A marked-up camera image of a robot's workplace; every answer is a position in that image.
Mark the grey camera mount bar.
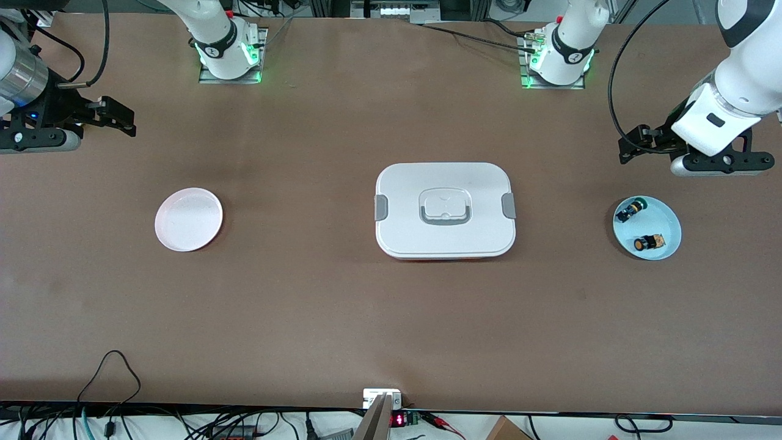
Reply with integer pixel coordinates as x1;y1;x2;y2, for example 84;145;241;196
353;393;395;440

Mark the light blue round plate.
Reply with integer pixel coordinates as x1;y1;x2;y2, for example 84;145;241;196
613;195;682;261

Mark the thin black table cable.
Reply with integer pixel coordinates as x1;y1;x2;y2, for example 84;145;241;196
420;23;538;53

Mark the black curled cable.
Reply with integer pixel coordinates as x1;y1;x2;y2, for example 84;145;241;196
614;414;674;435

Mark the white lunch box grey handle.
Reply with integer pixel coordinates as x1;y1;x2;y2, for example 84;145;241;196
374;162;517;262

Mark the white power strip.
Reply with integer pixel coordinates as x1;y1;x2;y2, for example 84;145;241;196
351;0;442;20

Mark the brown cardboard box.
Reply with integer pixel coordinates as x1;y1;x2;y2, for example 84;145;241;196
486;416;533;440

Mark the black looped cable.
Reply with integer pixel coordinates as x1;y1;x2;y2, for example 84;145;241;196
76;350;142;438

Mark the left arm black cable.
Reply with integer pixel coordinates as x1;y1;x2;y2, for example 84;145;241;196
608;0;673;153

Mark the pink round plate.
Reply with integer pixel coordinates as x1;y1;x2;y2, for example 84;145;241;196
155;187;224;252

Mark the white clamp block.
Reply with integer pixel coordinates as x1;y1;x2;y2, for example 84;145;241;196
363;389;403;410

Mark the red clip lead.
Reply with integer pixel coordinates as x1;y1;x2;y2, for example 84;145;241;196
422;412;466;439

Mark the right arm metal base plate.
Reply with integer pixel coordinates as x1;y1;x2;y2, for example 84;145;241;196
199;26;268;84

